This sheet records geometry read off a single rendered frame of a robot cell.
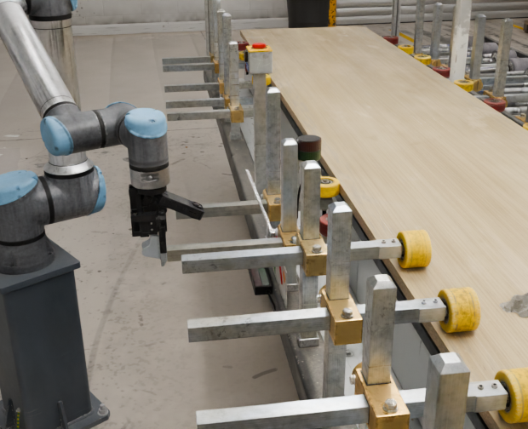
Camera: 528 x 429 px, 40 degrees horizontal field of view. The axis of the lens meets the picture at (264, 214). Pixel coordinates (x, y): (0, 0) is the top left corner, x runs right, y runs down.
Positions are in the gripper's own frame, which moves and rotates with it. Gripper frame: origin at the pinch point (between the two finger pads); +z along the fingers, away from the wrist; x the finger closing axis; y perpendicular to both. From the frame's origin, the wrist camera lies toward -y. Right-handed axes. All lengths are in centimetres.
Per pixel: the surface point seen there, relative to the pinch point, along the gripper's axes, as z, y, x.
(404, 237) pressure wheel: -15, -50, 27
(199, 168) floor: 82, -23, -283
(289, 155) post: -24.4, -30.9, -2.2
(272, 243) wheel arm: -3.2, -26.1, 1.5
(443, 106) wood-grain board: -7, -105, -92
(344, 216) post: -31, -31, 48
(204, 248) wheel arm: -3.3, -9.6, 1.4
